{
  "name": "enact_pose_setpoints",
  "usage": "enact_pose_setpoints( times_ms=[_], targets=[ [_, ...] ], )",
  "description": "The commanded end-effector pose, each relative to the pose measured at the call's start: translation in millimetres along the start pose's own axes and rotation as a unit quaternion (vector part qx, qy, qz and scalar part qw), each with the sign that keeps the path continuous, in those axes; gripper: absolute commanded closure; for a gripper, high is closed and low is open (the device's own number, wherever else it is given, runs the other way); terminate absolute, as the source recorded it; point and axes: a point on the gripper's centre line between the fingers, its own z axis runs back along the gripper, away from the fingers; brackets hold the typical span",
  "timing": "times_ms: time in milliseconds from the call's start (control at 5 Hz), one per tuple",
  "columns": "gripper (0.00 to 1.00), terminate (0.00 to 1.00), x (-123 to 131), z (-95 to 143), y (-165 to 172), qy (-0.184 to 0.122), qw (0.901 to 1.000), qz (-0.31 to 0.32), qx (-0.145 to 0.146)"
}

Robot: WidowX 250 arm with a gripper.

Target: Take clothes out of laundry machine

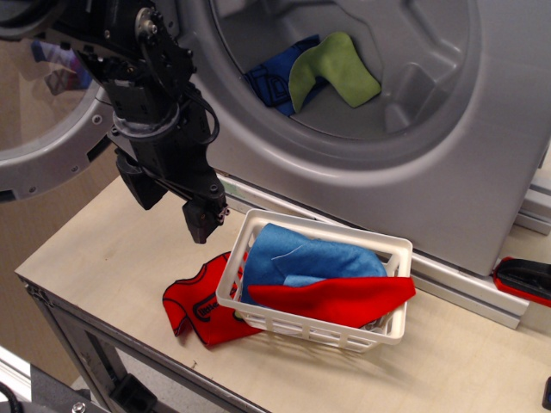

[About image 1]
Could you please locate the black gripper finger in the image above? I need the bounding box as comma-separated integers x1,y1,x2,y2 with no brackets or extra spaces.
115,149,167,210
183,199,225,244

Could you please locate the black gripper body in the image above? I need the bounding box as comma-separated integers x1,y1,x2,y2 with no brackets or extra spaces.
109,88,227,212

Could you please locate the dark blue printed cloth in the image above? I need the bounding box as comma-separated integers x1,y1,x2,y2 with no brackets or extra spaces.
244,34,320,117

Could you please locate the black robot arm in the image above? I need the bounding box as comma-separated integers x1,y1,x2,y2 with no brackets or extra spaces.
44,1,227,243

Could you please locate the grey round machine door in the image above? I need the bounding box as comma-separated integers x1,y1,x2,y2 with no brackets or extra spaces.
1,1,112,203

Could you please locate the white plastic laundry basket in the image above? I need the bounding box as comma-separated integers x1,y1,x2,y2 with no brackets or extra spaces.
216,209,413,353

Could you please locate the grey toy washing machine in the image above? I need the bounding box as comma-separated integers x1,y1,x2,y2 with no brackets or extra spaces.
176,1,550,274

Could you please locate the red printed toy shirt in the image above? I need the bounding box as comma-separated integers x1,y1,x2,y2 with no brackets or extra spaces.
162,252,261,347

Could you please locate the light blue felt cloth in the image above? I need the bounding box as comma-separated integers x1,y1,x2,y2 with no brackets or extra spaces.
241,224,387,305

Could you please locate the red felt cloth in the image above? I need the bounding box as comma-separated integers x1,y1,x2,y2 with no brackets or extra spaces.
248,277,416,328

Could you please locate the green felt cloth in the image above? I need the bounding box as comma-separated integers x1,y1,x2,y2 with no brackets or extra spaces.
288,32,381,113

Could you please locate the red and black tool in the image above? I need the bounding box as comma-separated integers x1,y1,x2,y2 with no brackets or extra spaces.
492,257,550,307

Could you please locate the grey metal table frame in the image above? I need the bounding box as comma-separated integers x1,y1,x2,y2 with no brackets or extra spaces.
19,275,266,412

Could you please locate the black cable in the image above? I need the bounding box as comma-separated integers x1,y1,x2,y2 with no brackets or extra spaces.
0,380,22,413

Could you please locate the aluminium profile rail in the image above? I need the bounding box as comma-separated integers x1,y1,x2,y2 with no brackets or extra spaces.
220,171,550,329

